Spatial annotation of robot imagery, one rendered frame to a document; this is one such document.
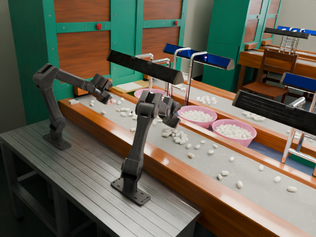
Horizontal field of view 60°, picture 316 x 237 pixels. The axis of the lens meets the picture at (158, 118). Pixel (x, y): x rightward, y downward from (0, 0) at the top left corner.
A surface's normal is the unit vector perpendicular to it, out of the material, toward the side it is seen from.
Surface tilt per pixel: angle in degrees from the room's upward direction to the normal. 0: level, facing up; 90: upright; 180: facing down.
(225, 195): 0
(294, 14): 90
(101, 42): 90
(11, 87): 90
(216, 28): 90
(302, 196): 0
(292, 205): 0
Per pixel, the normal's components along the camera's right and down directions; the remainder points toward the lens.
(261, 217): 0.07, -0.90
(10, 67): 0.76, 0.33
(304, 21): -0.65, 0.29
